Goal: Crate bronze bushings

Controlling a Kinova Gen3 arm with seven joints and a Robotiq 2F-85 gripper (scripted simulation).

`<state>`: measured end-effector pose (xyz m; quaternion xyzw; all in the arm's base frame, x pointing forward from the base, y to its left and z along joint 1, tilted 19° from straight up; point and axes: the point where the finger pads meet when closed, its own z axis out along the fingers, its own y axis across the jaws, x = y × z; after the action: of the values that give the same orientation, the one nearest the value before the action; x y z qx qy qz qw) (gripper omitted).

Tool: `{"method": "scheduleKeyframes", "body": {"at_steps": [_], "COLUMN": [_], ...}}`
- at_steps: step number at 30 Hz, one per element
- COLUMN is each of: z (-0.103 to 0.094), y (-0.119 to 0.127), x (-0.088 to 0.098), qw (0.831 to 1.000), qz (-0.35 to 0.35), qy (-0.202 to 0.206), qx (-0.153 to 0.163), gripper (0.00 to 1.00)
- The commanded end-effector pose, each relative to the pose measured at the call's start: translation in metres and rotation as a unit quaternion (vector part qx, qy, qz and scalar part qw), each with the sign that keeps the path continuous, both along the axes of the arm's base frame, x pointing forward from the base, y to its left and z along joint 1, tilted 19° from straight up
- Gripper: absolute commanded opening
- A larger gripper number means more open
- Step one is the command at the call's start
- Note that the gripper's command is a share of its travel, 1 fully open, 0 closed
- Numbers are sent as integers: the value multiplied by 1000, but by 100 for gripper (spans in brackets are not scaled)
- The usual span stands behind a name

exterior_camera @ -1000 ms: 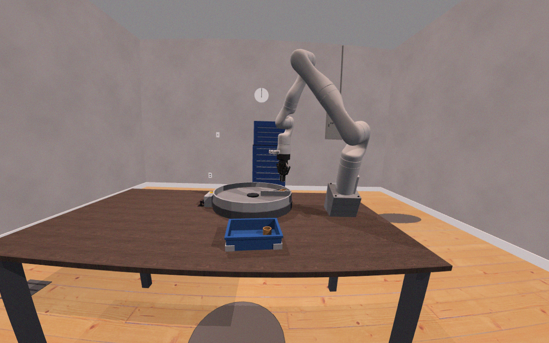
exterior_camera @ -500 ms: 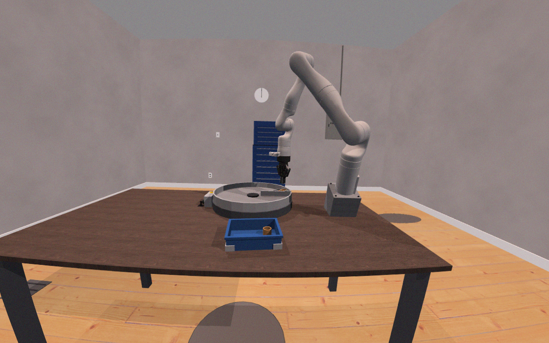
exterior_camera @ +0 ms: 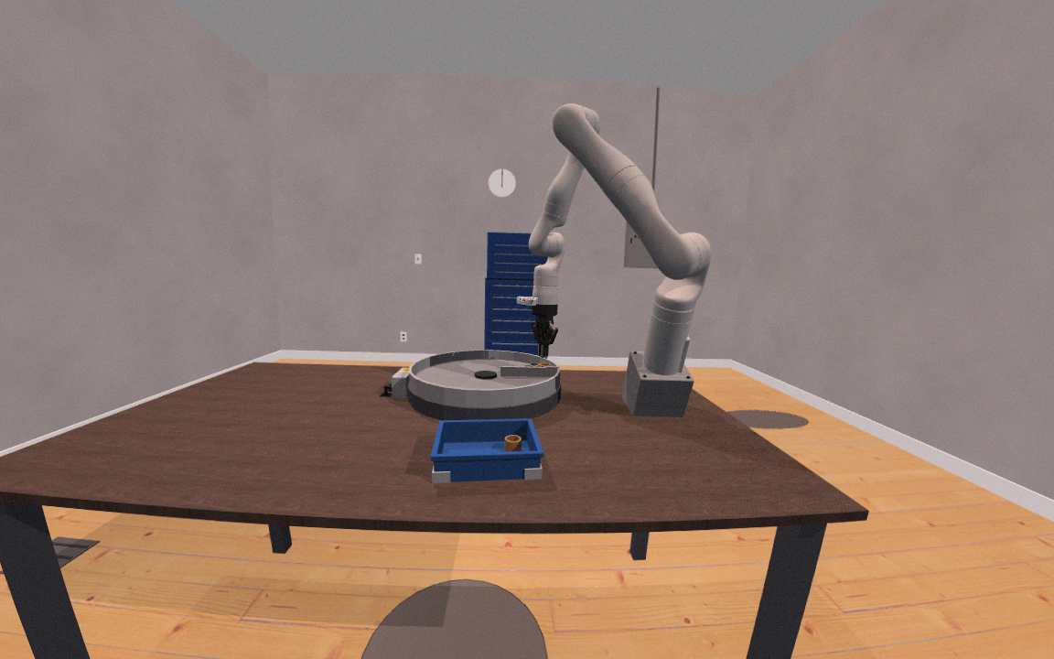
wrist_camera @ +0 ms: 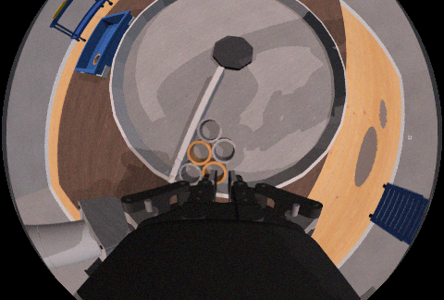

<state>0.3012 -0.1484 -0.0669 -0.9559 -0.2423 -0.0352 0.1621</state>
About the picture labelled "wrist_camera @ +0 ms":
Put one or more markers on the blue crate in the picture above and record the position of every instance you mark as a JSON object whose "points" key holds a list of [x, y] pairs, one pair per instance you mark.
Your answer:
{"points": [[100, 42]]}

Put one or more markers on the grey round turntable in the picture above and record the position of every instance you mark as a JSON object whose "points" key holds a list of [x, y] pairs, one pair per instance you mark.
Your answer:
{"points": [[281, 96]]}

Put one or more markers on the grey metal bushing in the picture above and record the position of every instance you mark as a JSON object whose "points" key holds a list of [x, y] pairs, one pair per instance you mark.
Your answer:
{"points": [[200, 130], [220, 159], [184, 175]]}

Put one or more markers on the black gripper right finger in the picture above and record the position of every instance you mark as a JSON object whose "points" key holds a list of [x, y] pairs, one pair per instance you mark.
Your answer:
{"points": [[298, 209]]}

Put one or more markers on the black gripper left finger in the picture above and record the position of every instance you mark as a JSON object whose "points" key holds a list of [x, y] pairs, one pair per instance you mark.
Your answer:
{"points": [[147, 204]]}

